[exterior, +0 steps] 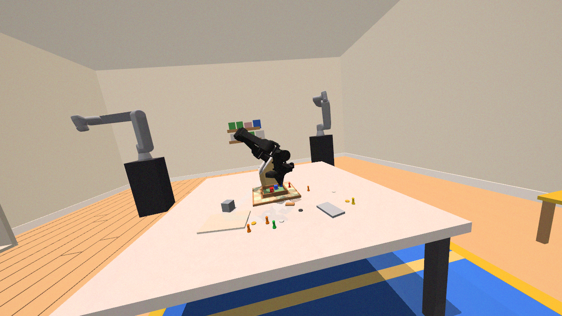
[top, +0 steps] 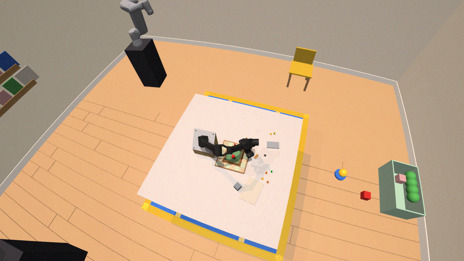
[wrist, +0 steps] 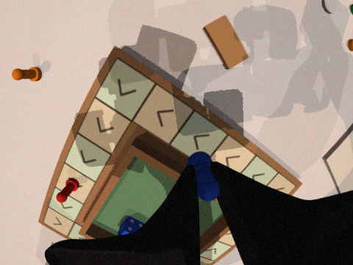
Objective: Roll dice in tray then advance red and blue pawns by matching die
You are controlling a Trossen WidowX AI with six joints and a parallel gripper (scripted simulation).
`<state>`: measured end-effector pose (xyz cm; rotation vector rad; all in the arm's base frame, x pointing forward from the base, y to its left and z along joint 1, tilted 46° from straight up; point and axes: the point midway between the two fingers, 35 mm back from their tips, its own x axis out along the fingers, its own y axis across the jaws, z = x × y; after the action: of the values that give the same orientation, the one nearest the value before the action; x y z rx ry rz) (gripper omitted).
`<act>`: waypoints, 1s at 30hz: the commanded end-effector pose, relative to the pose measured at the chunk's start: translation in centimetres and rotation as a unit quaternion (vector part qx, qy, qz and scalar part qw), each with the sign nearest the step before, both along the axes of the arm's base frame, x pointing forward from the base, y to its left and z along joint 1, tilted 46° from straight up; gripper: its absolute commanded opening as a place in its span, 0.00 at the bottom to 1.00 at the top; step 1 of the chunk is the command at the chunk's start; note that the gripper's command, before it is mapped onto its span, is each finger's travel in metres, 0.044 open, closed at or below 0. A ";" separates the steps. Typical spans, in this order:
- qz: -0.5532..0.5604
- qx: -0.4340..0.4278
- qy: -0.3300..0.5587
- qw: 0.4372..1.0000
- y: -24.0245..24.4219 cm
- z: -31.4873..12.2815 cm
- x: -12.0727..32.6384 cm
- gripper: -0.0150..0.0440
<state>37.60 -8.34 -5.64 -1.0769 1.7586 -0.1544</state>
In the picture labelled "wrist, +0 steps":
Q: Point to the beige flat board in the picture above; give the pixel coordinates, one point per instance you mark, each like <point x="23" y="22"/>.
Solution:
<point x="339" y="161"/>

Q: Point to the orange pawn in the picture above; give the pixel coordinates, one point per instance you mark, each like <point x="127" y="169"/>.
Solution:
<point x="34" y="73"/>
<point x="350" y="44"/>

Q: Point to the dark red pawn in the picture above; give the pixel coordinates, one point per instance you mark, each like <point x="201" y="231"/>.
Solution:
<point x="71" y="185"/>

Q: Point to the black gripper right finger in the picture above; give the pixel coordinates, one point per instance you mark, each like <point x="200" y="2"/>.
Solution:
<point x="270" y="227"/>

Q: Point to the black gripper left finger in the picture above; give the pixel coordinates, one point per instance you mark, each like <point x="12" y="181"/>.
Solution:
<point x="169" y="237"/>

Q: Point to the blue pawn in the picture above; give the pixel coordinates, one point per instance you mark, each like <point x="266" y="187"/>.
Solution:
<point x="207" y="187"/>

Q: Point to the blue die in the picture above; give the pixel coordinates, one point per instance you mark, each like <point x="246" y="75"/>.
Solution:
<point x="130" y="226"/>

